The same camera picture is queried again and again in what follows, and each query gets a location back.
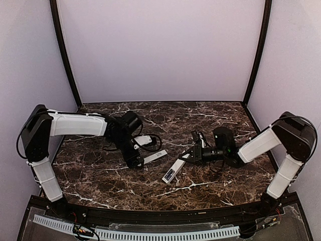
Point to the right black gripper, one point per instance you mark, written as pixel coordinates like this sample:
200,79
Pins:
196,153

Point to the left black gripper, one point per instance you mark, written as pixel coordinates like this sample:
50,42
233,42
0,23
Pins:
134,159

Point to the white remote control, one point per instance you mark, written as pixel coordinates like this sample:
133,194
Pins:
172,172

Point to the white battery cover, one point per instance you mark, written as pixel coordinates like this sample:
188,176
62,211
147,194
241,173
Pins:
155,156

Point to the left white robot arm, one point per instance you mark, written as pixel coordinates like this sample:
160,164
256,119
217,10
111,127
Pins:
44,123

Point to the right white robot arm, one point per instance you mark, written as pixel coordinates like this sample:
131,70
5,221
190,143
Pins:
296,134

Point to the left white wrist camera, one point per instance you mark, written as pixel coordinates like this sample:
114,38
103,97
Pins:
143,140

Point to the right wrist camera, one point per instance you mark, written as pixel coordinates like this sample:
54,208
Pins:
199,138

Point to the black front rail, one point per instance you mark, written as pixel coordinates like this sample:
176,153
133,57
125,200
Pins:
239,214

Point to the right white cable duct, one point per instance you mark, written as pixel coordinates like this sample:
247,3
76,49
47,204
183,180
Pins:
214,234

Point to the white cable duct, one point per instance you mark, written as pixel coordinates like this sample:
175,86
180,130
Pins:
214,234
54,224

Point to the left white cable duct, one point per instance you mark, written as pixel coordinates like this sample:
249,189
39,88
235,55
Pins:
54,224

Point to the right black frame post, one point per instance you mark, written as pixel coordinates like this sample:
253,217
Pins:
259,51

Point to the black frame post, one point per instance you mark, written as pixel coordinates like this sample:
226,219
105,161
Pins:
63,52
259,51

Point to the left black frame post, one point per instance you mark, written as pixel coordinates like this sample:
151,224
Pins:
63,52

